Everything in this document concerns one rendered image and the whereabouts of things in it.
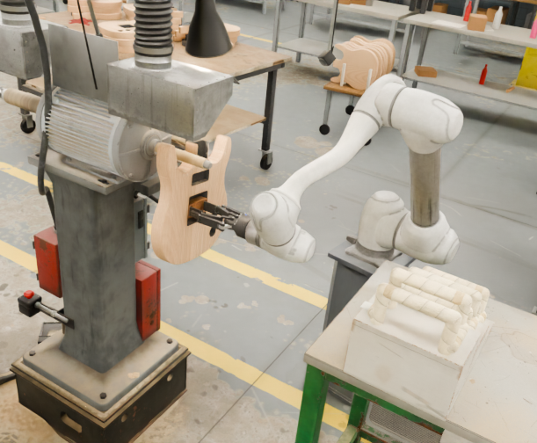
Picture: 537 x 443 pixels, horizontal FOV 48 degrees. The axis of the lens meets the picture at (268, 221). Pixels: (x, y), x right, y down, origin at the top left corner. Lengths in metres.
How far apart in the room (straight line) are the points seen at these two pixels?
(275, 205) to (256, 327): 1.62
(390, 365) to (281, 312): 1.81
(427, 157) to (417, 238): 0.39
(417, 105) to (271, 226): 0.60
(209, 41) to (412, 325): 0.93
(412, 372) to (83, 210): 1.19
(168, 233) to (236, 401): 1.12
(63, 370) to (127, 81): 1.25
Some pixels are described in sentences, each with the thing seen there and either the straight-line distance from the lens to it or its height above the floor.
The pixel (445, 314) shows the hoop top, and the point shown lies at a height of 1.21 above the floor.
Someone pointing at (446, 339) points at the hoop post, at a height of 1.15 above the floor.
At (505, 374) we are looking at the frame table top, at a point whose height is 0.93.
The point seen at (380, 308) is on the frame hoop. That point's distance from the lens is 1.46.
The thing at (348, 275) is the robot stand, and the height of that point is 0.63.
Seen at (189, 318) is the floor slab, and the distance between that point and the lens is 3.19.
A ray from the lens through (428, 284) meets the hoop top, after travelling 1.48.
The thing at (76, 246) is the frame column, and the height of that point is 0.83.
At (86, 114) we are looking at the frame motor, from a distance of 1.97.
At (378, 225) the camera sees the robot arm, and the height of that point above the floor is 0.88.
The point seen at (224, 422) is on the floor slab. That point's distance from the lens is 2.70.
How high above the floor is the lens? 2.00
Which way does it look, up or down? 29 degrees down
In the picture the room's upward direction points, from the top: 6 degrees clockwise
